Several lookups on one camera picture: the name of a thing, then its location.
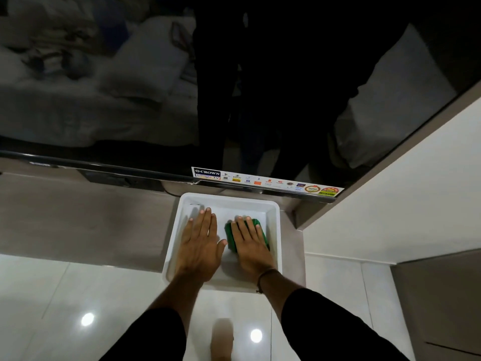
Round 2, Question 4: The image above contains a thin dark wrist bracelet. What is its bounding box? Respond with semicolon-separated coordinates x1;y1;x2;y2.
256;268;281;295

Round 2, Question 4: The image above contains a person's bare foot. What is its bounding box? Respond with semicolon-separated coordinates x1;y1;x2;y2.
210;318;234;361

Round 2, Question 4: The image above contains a person's left hand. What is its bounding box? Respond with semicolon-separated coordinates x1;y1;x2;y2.
176;207;228;283

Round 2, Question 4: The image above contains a person's left forearm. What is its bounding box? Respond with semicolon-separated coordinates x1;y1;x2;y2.
99;271;205;361

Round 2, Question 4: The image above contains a person's right hand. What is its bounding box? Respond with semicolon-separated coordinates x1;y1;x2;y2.
230;216;279;283

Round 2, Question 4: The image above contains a white plastic tray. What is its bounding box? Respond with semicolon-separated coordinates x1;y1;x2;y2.
162;192;283;294

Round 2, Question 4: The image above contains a person's right forearm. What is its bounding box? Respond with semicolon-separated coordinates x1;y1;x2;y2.
258;270;410;361

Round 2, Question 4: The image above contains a green scouring sponge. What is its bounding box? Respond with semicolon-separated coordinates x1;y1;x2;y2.
224;219;270;254

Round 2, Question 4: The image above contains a black flat screen television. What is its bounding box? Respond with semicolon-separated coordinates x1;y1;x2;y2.
0;0;481;204

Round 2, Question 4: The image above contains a beige cabinet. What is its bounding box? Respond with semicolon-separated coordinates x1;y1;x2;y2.
390;248;481;361

